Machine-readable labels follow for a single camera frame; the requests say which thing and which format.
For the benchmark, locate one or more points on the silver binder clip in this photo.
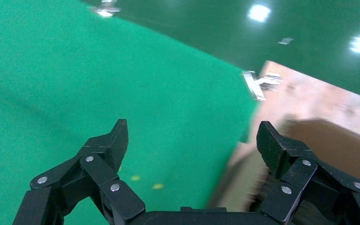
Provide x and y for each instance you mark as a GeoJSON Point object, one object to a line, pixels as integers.
{"type": "Point", "coordinates": [254, 87]}

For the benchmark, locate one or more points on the large green tablecloth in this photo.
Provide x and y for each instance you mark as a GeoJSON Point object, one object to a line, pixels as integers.
{"type": "Point", "coordinates": [74, 77]}

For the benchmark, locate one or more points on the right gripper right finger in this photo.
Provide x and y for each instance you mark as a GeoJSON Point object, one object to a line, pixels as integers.
{"type": "Point", "coordinates": [298, 174]}

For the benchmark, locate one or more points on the large open cardboard carton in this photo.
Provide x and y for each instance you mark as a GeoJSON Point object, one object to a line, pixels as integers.
{"type": "Point", "coordinates": [338, 149]}

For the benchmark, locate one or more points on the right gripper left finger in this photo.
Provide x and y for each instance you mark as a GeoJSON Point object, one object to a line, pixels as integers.
{"type": "Point", "coordinates": [99, 170]}

